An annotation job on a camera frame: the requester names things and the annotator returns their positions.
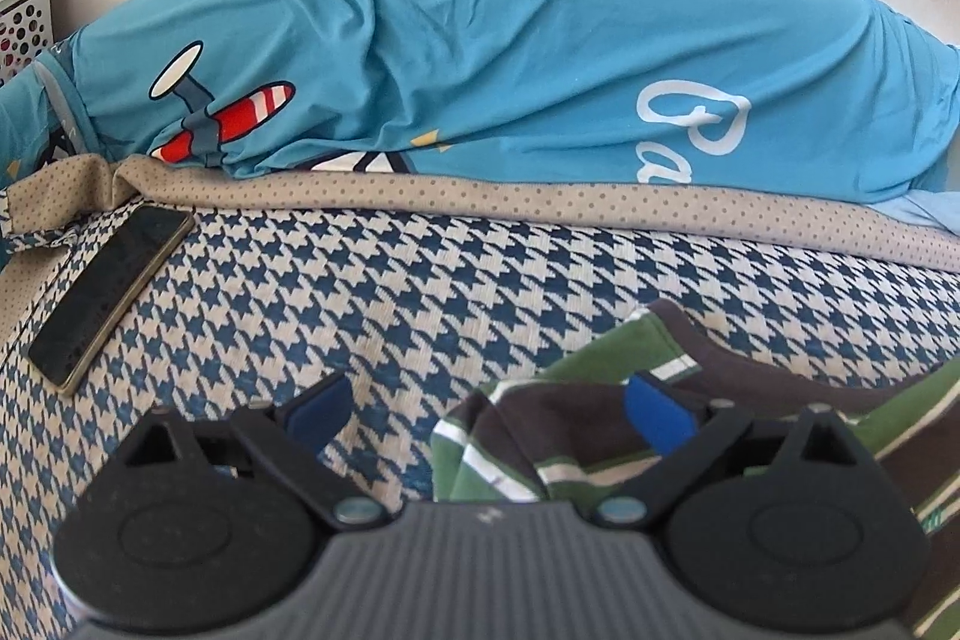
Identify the blue printed quilt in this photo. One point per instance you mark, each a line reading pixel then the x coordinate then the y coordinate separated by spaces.
pixel 480 48

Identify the black smartphone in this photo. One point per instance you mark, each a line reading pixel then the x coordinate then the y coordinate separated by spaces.
pixel 112 295

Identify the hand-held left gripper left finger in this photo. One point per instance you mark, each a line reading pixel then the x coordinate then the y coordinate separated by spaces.
pixel 322 411

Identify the white perforated plastic basket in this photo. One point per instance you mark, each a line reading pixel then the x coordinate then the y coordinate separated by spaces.
pixel 26 21

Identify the blue houndstooth bed mat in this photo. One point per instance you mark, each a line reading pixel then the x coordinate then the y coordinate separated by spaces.
pixel 375 287

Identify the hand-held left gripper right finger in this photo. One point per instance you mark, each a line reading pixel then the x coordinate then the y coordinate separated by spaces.
pixel 660 419

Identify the green brown striped shirt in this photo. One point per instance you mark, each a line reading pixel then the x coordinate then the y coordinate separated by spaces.
pixel 525 430

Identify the teal bed sheet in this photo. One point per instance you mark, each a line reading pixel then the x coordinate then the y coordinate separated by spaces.
pixel 30 115

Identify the light blue cloth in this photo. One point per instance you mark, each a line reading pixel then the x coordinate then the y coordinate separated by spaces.
pixel 926 211

